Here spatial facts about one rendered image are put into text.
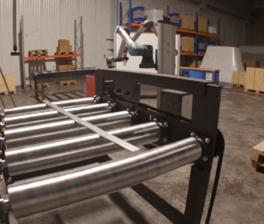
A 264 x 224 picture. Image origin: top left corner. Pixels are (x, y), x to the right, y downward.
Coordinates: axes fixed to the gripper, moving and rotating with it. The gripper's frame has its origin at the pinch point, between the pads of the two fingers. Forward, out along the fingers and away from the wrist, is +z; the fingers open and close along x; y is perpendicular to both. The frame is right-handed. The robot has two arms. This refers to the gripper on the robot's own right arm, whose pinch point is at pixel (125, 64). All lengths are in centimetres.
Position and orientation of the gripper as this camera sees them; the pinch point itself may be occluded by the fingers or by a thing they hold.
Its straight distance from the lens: 388.8
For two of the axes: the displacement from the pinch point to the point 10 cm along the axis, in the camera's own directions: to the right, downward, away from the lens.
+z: 0.0, 9.7, 2.6
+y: 1.6, 2.5, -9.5
